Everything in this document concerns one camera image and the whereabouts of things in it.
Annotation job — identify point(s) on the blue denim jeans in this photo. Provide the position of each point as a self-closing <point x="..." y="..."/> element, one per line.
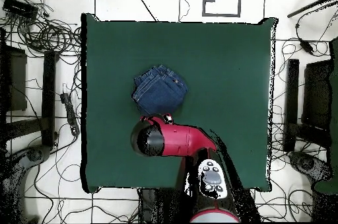
<point x="158" y="91"/>

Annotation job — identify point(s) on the black power strip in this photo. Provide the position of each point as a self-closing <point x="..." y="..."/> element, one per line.
<point x="70" y="113"/>

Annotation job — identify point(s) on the dark flat panel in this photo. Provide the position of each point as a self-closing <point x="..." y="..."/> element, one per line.
<point x="317" y="91"/>
<point x="17" y="81"/>

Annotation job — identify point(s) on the dark wheeled stand base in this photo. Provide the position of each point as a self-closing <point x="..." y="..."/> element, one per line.
<point x="306" y="163"/>
<point x="34" y="154"/>

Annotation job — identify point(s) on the black electronics box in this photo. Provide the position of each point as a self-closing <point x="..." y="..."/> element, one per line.
<point x="18" y="7"/>

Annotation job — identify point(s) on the black tripod pole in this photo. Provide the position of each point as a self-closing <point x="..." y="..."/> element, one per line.
<point x="306" y="7"/>

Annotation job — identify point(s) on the dark green table cloth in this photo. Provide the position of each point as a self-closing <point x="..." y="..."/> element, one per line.
<point x="224" y="62"/>
<point x="334" y="102"/>

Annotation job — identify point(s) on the black power adapter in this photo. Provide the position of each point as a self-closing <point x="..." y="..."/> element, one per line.
<point x="306" y="45"/>

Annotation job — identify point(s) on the black frame leg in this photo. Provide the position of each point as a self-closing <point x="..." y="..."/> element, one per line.
<point x="48" y="97"/>
<point x="292" y="97"/>

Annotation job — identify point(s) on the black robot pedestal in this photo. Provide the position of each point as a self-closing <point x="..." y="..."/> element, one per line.
<point x="158" y="205"/>

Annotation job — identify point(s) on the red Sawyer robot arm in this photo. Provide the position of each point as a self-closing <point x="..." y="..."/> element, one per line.
<point x="177" y="139"/>

